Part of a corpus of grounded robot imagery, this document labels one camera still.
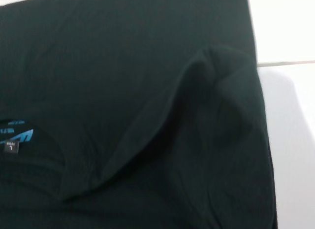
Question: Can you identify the black shirt with FREE print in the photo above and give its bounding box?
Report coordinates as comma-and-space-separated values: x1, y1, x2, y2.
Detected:
0, 0, 279, 229

